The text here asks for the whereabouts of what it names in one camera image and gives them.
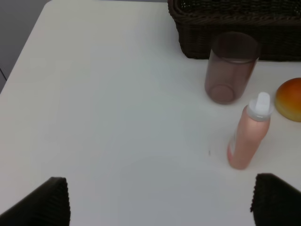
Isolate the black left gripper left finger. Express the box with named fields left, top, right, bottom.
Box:
left=0, top=177, right=71, bottom=226

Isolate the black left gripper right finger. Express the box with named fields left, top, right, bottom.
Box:
left=250, top=173, right=301, bottom=226

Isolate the translucent purple plastic cup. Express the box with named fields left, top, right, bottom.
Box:
left=205, top=32, right=261, bottom=104

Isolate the pink bottle with white cap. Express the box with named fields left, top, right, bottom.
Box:
left=227, top=92, right=273, bottom=170

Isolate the red-orange peach fruit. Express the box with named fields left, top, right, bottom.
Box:
left=275, top=78, right=301, bottom=122

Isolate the dark brown wicker basket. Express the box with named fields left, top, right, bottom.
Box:
left=167, top=0, right=301, bottom=62

